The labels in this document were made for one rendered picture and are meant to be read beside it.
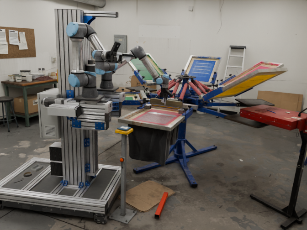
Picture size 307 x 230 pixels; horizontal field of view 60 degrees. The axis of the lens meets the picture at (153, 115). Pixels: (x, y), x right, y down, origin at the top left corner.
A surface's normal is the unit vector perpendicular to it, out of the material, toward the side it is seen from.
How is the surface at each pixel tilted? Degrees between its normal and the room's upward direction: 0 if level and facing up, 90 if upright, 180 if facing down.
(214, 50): 90
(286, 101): 82
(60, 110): 90
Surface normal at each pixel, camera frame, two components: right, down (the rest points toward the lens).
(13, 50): 0.92, 0.14
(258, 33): -0.38, 0.23
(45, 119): -0.15, 0.26
